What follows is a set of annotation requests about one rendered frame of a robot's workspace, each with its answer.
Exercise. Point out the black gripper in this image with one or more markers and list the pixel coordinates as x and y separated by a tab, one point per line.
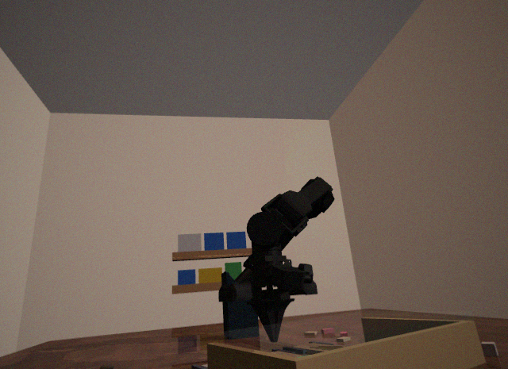
269	304

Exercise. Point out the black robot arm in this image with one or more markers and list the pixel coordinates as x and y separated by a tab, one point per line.
284	217

